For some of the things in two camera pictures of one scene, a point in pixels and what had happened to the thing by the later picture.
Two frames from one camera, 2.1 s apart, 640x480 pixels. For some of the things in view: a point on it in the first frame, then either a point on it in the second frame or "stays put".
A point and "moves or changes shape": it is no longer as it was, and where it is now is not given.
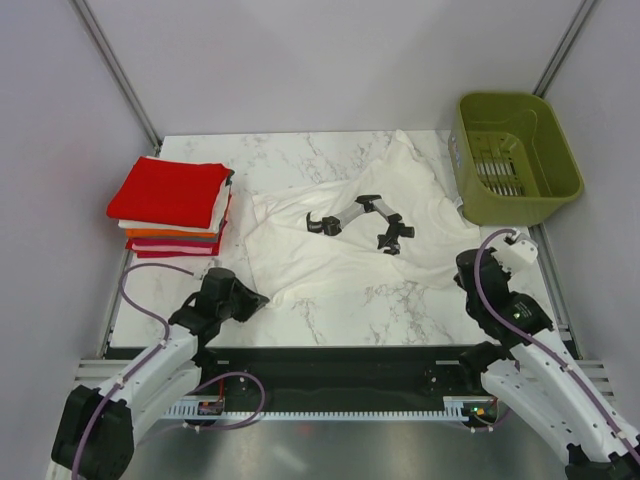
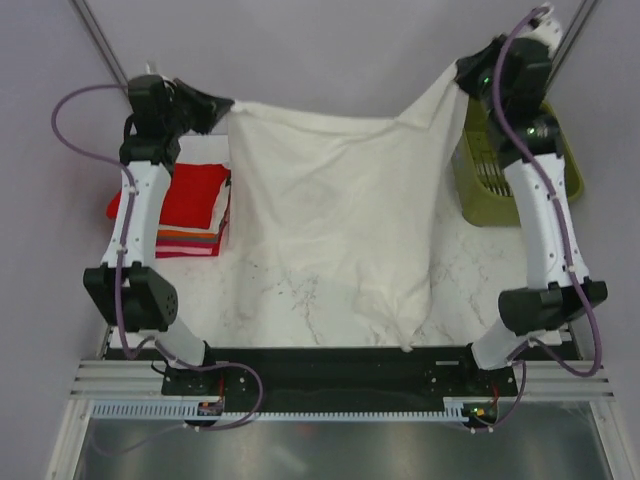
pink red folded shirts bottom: [153, 248] stays put
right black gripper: [504, 274] → [469, 67]
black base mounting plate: [340, 377] stays put
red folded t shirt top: [178, 191] stays put
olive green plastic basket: [510, 157] stays put
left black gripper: [251, 297] → [211, 110]
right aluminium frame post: [565, 47] stays put
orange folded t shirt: [169, 233] stays put
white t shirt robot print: [396, 224] moves or changes shape
